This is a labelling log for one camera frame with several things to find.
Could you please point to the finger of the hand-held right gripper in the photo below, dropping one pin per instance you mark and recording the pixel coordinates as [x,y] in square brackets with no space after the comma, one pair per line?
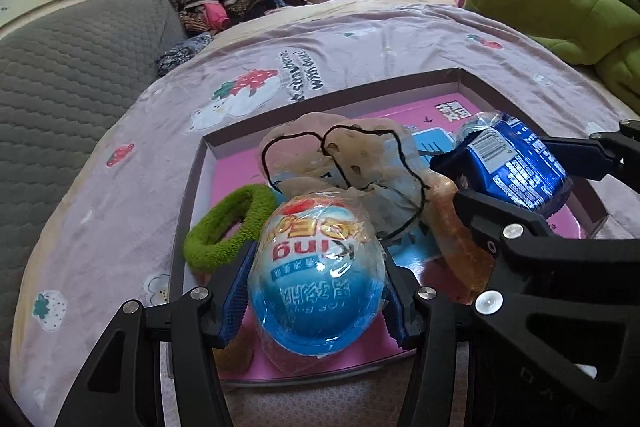
[600,154]
[480,207]

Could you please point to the blue egg-shaped candy toy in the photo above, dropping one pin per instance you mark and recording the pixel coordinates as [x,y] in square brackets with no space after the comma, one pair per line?
[315,282]

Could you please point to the clear packet of orange crackers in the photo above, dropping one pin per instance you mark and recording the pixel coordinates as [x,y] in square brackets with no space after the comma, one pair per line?
[460,252]

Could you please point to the shallow brown cardboard box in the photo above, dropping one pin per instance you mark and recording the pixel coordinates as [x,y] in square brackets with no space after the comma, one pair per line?
[197,207]

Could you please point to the dark floral cloth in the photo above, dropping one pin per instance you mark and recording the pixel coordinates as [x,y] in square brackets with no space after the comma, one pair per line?
[180,54]

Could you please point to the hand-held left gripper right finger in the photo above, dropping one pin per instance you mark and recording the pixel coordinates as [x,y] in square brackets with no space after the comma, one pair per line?
[400,312]

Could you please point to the green fleece blanket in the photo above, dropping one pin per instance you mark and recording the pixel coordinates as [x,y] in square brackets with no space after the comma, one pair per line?
[550,2]

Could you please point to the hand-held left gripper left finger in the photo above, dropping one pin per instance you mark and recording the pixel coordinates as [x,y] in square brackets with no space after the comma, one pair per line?
[235,302]

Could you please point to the blue snack packet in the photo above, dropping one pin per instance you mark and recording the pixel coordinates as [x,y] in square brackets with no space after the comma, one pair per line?
[515,172]

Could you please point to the beige hair scrunchie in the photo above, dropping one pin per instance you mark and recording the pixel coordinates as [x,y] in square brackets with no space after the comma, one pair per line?
[360,147]

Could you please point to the grey quilted headboard cover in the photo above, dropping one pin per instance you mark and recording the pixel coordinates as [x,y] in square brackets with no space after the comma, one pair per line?
[65,97]

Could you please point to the pile of colourful clothes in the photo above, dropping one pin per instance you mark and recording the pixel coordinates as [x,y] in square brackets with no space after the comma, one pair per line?
[220,2]

